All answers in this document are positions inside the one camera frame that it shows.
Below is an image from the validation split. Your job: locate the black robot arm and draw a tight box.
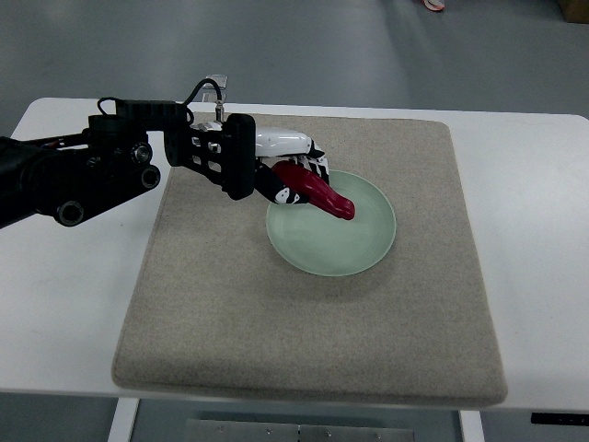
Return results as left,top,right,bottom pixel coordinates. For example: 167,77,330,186
1,99,256,227

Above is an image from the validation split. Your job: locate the white table leg frame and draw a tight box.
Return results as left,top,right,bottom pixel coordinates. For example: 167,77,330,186
107,398,485,442

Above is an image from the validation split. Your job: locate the beige fabric mat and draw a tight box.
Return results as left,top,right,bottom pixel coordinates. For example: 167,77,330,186
111,115,507,408

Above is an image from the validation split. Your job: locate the light green plate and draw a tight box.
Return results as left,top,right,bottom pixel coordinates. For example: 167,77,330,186
266,170,397,277

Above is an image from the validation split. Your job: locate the clear plastic bracket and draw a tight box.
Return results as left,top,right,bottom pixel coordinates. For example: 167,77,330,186
201,74,228,102

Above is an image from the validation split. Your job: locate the metal base plate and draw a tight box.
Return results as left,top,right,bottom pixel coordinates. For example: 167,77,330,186
183,419,415,442

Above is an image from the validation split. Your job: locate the red chili pepper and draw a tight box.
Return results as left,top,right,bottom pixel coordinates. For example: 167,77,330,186
271,161,355,220

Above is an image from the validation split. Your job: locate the black table control panel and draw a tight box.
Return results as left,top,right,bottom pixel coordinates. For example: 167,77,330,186
530,413,589,426

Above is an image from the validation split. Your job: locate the cardboard box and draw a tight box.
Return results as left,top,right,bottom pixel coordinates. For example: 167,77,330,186
558,0,589,24

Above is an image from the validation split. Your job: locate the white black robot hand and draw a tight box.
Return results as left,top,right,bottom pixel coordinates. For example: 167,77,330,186
255,127,329,204

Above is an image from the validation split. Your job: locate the black cable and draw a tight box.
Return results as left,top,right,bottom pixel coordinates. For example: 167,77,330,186
181,78,227,125

